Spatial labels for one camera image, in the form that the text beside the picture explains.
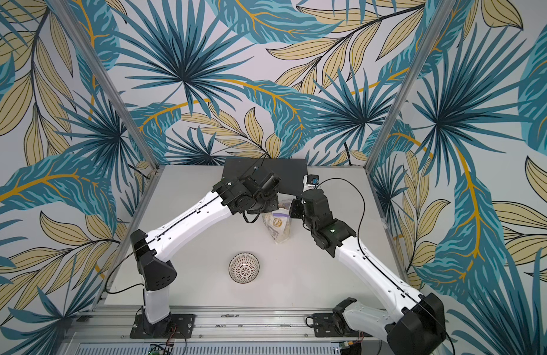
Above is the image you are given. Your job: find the grey network switch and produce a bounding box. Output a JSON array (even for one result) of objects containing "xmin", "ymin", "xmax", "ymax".
[{"xmin": 222, "ymin": 156, "xmax": 308, "ymax": 196}]

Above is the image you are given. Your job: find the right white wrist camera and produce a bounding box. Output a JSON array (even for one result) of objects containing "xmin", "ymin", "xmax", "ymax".
[{"xmin": 303, "ymin": 174, "xmax": 319, "ymax": 189}]

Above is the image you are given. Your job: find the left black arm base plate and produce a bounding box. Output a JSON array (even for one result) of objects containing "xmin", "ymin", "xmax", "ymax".
[{"xmin": 129, "ymin": 314, "xmax": 196, "ymax": 340}]

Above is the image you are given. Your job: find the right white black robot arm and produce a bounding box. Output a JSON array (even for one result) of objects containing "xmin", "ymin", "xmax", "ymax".
[{"xmin": 290, "ymin": 189, "xmax": 448, "ymax": 354}]

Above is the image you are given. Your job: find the left aluminium frame post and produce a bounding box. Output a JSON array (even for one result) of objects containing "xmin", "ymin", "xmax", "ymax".
[{"xmin": 50, "ymin": 0, "xmax": 160, "ymax": 170}]

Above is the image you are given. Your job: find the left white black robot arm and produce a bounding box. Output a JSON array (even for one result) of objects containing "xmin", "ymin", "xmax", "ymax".
[{"xmin": 131, "ymin": 167, "xmax": 281, "ymax": 326}]

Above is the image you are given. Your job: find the right aluminium frame post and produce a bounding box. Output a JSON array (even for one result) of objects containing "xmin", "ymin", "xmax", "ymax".
[{"xmin": 365, "ymin": 0, "xmax": 456, "ymax": 176}]

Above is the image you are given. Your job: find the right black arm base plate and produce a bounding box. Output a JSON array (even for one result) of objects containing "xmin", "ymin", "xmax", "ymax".
[{"xmin": 305, "ymin": 313, "xmax": 360, "ymax": 338}]

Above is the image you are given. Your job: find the white patterned breakfast bowl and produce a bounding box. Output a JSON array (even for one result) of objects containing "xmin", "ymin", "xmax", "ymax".
[{"xmin": 229, "ymin": 252, "xmax": 260, "ymax": 284}]

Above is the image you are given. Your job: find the aluminium frame post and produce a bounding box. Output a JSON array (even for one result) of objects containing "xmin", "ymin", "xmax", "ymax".
[
  {"xmin": 50, "ymin": 0, "xmax": 160, "ymax": 170},
  {"xmin": 365, "ymin": 0, "xmax": 456, "ymax": 176}
]

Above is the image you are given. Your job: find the aluminium front rail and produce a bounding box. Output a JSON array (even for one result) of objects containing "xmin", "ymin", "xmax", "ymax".
[{"xmin": 58, "ymin": 306, "xmax": 392, "ymax": 354}]

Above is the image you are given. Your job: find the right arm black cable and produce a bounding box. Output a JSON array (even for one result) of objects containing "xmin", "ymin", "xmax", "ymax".
[{"xmin": 315, "ymin": 177, "xmax": 456, "ymax": 355}]

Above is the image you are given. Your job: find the clear oats bag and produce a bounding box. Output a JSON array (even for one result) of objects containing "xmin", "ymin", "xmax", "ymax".
[{"xmin": 262, "ymin": 200, "xmax": 291, "ymax": 244}]

